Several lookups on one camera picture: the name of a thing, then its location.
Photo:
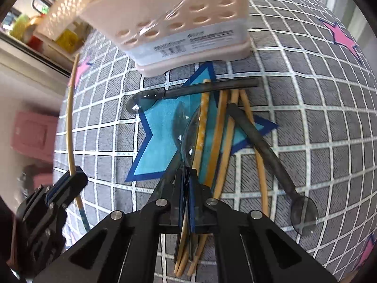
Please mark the beige perforated storage rack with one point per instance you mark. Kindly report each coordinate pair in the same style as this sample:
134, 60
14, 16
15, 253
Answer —
62, 14

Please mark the pink box on floor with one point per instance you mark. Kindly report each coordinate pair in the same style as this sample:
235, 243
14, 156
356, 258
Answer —
34, 135

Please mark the grey checkered tablecloth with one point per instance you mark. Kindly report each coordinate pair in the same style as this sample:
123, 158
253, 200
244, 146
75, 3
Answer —
321, 96

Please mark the pink star sticker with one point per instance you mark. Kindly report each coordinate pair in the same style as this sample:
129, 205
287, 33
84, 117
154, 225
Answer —
81, 69
341, 38

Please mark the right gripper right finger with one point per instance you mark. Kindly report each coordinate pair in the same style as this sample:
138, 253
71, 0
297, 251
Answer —
249, 247

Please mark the dark spoon top horizontal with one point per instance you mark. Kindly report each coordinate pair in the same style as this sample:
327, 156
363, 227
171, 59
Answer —
144, 100

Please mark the bamboo chopstick blue tip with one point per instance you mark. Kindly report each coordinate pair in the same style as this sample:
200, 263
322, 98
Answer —
69, 139

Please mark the pink star sticker right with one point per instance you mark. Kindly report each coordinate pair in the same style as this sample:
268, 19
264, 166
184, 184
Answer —
341, 38

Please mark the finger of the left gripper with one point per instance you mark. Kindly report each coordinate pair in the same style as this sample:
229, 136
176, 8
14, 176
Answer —
67, 188

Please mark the pink star sticker left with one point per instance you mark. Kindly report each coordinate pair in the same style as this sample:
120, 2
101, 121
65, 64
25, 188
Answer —
81, 69

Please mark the blue star mat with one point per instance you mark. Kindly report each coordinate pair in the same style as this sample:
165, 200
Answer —
158, 147

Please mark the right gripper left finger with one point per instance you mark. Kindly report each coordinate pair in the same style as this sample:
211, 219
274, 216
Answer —
122, 247

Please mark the plain bamboo chopstick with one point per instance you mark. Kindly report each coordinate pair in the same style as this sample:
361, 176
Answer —
222, 171
259, 161
183, 251

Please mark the beige plastic utensil holder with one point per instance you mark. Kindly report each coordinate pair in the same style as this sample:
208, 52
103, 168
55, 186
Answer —
160, 35

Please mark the patterned bamboo chopstick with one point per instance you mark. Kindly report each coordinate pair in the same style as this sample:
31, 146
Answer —
203, 123

